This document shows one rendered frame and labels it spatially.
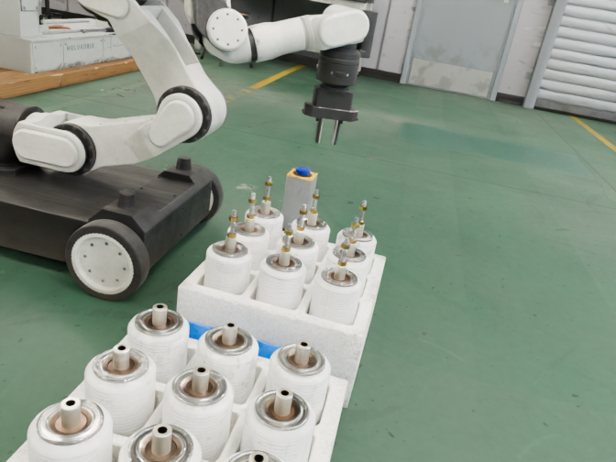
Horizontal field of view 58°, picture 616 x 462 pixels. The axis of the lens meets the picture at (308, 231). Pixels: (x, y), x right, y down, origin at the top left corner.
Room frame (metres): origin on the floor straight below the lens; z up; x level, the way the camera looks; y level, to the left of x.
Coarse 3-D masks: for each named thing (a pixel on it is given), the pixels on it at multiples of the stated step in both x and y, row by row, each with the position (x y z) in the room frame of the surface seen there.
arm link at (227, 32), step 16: (192, 0) 1.13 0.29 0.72; (208, 0) 1.11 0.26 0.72; (224, 0) 1.12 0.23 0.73; (192, 16) 1.12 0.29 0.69; (208, 16) 1.11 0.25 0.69; (224, 16) 1.10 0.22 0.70; (240, 16) 1.12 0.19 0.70; (192, 32) 1.18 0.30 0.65; (208, 32) 1.09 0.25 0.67; (224, 32) 1.10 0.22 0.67; (240, 32) 1.11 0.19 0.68; (224, 48) 1.09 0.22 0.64
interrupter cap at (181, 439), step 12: (144, 432) 0.51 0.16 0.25; (180, 432) 0.52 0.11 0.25; (132, 444) 0.49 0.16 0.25; (144, 444) 0.49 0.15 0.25; (180, 444) 0.50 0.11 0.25; (192, 444) 0.50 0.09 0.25; (132, 456) 0.47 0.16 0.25; (144, 456) 0.47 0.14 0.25; (156, 456) 0.48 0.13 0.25; (168, 456) 0.48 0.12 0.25; (180, 456) 0.48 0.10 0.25
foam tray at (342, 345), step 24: (192, 288) 0.98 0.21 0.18; (312, 288) 1.06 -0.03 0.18; (192, 312) 0.97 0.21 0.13; (216, 312) 0.96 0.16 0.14; (240, 312) 0.95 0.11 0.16; (264, 312) 0.94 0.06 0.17; (288, 312) 0.95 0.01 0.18; (360, 312) 1.00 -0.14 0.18; (264, 336) 0.94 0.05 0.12; (288, 336) 0.93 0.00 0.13; (312, 336) 0.92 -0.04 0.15; (336, 336) 0.92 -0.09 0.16; (360, 336) 0.91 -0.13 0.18; (336, 360) 0.91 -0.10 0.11
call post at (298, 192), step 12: (288, 180) 1.40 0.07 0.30; (300, 180) 1.40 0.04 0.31; (288, 192) 1.40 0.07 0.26; (300, 192) 1.40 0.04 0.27; (312, 192) 1.42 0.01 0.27; (288, 204) 1.40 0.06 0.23; (300, 204) 1.40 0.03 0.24; (312, 204) 1.45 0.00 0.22; (288, 216) 1.40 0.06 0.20; (300, 216) 1.39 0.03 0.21
